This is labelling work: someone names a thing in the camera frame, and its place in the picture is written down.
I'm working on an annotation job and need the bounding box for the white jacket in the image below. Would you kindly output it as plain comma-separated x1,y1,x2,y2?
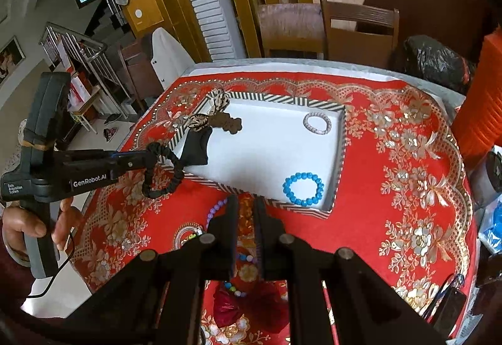
151,27,196,95

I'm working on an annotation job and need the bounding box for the framed wall picture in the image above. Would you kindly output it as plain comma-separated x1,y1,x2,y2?
0,35,26,85

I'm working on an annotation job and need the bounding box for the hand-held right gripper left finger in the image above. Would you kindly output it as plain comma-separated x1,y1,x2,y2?
67,194,241,345

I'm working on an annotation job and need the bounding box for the black cloth hair accessory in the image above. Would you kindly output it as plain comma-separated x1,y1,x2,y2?
181,130,212,166

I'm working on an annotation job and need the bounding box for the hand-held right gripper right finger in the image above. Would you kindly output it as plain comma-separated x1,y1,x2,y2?
253,196,448,345

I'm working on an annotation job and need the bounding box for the dark red scrunchie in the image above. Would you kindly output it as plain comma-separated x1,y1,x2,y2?
214,282,291,334

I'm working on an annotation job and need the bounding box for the black plastic bag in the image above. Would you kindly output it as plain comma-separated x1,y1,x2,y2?
402,35,477,95

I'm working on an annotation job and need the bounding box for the purple bead bracelet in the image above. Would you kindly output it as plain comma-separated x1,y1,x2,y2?
206,198,230,228

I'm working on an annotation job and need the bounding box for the leopard print scrunchie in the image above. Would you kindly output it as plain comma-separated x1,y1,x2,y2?
186,89,229,134

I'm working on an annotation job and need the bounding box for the striped white tray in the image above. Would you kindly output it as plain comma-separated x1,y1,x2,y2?
165,90,348,219

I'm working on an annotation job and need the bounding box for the grey round container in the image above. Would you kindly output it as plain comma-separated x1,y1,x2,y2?
473,151,502,214

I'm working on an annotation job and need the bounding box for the blue bead bracelet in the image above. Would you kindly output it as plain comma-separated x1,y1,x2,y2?
283,172,324,208

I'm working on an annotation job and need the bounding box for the dark slatted wooden chair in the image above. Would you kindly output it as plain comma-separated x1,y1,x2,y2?
319,0,401,69

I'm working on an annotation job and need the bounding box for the orange plastic stool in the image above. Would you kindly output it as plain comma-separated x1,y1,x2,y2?
457,27,502,169

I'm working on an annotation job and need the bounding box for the person's left forearm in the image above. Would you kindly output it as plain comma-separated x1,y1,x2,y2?
0,241,38,314

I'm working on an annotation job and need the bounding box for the black cable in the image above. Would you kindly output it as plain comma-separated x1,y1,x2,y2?
27,235,75,299

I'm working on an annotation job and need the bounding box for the person's left hand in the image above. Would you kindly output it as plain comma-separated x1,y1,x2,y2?
3,198,85,264

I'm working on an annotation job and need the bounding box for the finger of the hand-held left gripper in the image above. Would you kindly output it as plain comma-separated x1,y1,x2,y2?
113,157,152,182
55,149,136,164

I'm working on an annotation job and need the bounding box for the black flat device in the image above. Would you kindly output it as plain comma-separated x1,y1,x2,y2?
431,286,469,338

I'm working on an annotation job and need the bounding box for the brown wooden chair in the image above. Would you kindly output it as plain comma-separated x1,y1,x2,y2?
118,35,165,103

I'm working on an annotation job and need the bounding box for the dark brown scrunchie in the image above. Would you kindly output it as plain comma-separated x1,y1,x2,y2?
207,114,243,135

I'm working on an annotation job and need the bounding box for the multicolour bead bracelet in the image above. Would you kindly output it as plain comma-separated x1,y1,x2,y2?
223,253,255,298

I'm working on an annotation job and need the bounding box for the black scrunchie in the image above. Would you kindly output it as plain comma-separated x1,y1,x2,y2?
141,142,186,199

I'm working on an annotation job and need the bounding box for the metal stair railing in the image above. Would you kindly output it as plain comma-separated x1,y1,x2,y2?
39,21,136,118

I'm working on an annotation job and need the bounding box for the light wooden chair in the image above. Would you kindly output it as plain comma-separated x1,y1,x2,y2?
257,3,328,59

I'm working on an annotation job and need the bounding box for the red floral tablecloth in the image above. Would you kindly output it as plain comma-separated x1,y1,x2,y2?
68,72,481,345

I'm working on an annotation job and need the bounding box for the blue plastic bag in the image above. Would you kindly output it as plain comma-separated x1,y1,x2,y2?
480,204,502,255

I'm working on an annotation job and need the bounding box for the red white paper bag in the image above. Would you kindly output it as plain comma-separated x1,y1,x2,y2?
67,72,95,110

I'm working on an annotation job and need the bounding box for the silver bracelet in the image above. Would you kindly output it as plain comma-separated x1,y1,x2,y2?
303,112,331,135

